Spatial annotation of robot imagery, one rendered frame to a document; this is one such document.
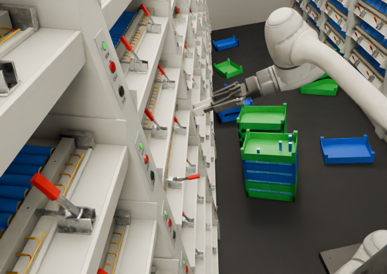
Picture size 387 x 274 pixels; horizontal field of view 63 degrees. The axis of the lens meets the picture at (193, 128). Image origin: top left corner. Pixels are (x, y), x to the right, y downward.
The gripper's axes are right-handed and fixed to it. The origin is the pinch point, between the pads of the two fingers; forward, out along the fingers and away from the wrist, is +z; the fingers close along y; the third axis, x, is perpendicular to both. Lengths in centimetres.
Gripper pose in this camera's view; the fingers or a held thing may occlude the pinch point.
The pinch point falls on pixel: (203, 106)
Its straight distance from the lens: 110.6
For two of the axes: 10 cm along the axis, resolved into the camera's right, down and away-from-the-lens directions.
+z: -9.0, 3.3, 2.7
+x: -4.3, -7.4, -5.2
